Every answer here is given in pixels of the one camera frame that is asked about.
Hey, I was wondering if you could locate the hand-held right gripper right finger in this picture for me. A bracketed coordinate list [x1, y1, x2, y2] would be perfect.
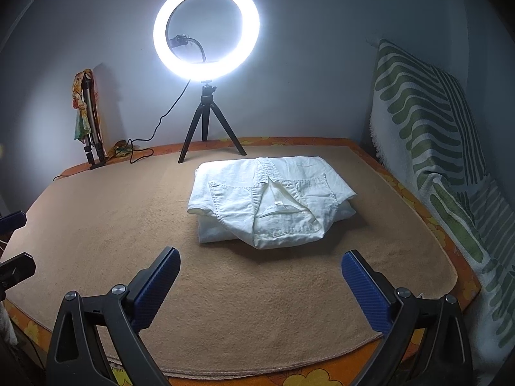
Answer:
[341, 249, 471, 386]

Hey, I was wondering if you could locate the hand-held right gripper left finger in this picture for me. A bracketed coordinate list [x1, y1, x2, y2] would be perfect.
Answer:
[46, 246, 181, 386]

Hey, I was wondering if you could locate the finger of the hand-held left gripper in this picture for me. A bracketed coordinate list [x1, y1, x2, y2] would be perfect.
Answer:
[0, 211, 27, 234]
[0, 252, 37, 290]

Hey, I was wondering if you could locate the white shirt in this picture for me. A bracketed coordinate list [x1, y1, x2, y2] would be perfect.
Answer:
[186, 156, 358, 249]

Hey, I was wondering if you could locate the tan mat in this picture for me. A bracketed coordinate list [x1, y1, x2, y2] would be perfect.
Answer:
[2, 145, 459, 374]

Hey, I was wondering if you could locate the folded metal tripod stand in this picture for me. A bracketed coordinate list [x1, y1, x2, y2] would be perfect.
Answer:
[82, 79, 108, 170]

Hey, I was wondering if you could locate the yellow green cloth scrap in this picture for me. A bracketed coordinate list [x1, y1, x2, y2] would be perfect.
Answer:
[105, 139, 134, 158]

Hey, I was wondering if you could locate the doll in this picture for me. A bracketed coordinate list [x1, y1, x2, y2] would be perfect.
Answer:
[71, 70, 95, 143]

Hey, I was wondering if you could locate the green striped white blanket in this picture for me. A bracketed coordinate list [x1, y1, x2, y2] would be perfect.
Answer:
[368, 39, 515, 386]

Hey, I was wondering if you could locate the black mini tripod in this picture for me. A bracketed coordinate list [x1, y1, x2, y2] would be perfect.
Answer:
[178, 80, 247, 164]

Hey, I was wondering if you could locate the black gooseneck phone holder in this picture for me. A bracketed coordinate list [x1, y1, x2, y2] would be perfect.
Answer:
[168, 34, 208, 65]

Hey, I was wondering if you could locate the black power cable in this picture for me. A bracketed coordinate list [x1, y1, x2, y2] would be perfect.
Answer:
[52, 79, 192, 181]

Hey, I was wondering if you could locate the ring light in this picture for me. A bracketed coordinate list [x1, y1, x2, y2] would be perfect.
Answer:
[153, 0, 267, 82]

